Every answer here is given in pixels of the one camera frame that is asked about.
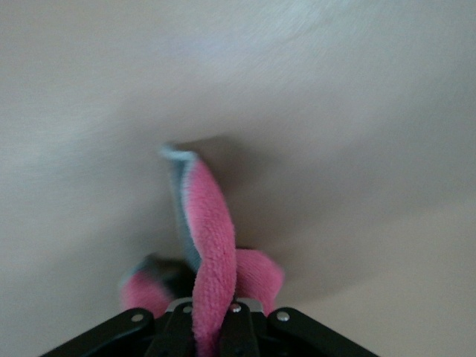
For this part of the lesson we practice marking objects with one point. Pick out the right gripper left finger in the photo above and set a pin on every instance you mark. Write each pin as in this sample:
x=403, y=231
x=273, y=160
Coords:
x=178, y=331

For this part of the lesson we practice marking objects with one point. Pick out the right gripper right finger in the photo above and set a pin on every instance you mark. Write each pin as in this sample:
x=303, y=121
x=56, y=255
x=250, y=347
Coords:
x=238, y=331

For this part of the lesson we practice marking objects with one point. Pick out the magenta microfibre cloth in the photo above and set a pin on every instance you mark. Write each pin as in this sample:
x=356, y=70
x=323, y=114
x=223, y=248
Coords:
x=215, y=230

